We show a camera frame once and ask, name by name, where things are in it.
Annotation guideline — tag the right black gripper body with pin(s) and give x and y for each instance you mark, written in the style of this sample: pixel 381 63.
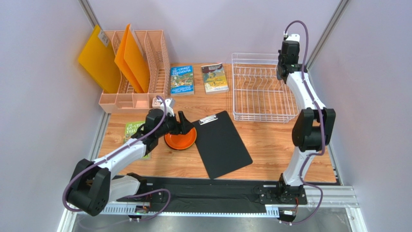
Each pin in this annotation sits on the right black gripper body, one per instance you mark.
pixel 289 50

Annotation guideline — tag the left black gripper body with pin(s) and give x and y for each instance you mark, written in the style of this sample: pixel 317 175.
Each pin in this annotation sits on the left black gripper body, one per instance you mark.
pixel 170 125

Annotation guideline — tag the orange plate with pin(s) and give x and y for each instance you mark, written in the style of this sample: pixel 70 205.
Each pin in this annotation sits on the orange plate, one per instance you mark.
pixel 181 142

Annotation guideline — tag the white wire dish rack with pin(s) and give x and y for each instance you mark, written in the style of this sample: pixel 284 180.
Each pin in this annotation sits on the white wire dish rack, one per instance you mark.
pixel 257 93

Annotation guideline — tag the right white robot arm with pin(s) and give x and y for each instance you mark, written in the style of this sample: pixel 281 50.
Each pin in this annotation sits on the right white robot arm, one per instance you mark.
pixel 313 128

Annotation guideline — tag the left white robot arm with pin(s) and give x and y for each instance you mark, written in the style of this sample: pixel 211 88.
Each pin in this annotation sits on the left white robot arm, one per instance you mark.
pixel 93 184

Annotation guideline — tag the green treehouse book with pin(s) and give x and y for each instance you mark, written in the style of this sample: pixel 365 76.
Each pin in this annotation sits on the green treehouse book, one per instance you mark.
pixel 130 129

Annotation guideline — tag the black clipboard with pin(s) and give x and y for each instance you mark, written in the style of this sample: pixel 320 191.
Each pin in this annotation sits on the black clipboard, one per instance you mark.
pixel 220 146

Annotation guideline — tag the blue treehouse book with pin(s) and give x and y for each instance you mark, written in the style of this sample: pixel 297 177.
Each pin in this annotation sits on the blue treehouse book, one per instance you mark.
pixel 182 81

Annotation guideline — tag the yellow cover book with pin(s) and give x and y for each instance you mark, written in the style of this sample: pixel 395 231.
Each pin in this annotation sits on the yellow cover book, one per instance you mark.
pixel 214 79

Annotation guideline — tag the pink desk file organizer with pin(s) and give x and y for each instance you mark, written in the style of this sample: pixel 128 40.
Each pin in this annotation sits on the pink desk file organizer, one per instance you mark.
pixel 127 100

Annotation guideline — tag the orange folder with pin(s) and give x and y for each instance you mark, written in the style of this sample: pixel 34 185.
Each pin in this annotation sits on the orange folder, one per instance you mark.
pixel 131 62

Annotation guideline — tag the black base mat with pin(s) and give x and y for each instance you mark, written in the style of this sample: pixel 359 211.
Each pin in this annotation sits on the black base mat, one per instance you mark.
pixel 190 195

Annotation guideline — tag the yellow folder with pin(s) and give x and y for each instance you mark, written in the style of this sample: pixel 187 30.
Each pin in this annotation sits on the yellow folder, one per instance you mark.
pixel 98 59

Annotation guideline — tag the aluminium frame rail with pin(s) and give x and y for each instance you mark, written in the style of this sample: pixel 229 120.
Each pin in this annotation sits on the aluminium frame rail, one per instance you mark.
pixel 327 196

